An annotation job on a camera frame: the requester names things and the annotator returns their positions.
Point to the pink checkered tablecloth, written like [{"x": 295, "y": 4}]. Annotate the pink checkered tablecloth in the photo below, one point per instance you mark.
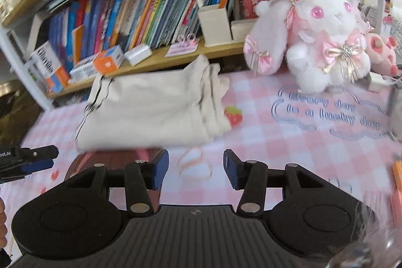
[{"x": 282, "y": 145}]

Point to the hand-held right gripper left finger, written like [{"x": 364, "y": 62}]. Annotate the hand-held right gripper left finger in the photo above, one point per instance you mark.
[{"x": 160, "y": 167}]

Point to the row of colourful books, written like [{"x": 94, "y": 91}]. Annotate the row of colourful books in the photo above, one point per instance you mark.
[{"x": 141, "y": 13}]

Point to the small white box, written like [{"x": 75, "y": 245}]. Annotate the small white box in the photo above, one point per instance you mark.
[{"x": 138, "y": 54}]

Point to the cream square box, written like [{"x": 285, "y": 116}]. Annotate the cream square box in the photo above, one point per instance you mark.
[{"x": 243, "y": 29}]

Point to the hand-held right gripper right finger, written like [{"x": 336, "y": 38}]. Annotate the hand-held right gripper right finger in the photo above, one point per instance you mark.
[{"x": 230, "y": 170}]

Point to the cream white t-shirt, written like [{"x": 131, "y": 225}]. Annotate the cream white t-shirt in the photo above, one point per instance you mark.
[{"x": 150, "y": 108}]

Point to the person's left hand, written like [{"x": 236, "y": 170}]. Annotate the person's left hand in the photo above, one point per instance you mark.
[{"x": 2, "y": 221}]

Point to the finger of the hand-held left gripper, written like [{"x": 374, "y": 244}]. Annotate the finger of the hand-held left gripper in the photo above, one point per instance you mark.
[
  {"x": 36, "y": 165},
  {"x": 37, "y": 152}
]

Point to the cream pen holder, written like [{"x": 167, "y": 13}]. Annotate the cream pen holder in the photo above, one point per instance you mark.
[{"x": 215, "y": 24}]

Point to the dark red cloth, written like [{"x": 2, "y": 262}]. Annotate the dark red cloth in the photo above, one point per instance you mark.
[{"x": 103, "y": 159}]

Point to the pink binder clips card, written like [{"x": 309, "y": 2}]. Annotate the pink binder clips card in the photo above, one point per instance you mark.
[{"x": 183, "y": 45}]

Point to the olive brown cloth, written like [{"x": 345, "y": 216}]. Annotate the olive brown cloth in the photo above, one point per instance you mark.
[{"x": 15, "y": 117}]

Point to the white shelf frame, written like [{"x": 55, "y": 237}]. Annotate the white shelf frame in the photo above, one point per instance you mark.
[{"x": 18, "y": 64}]

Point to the wooden bookshelf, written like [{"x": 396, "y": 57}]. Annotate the wooden bookshelf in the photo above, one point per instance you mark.
[{"x": 157, "y": 62}]

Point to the small white block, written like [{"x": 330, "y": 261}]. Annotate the small white block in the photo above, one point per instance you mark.
[{"x": 375, "y": 81}]

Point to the orange ribbed strip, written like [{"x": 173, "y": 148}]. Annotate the orange ribbed strip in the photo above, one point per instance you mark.
[{"x": 397, "y": 173}]

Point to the white pink plush bunny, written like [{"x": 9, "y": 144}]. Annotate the white pink plush bunny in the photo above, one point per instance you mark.
[{"x": 326, "y": 45}]

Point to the pink plush toy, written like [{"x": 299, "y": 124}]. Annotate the pink plush toy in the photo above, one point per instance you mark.
[{"x": 381, "y": 54}]

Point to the blue white orange carton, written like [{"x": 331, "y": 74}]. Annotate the blue white orange carton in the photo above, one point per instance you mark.
[{"x": 50, "y": 67}]

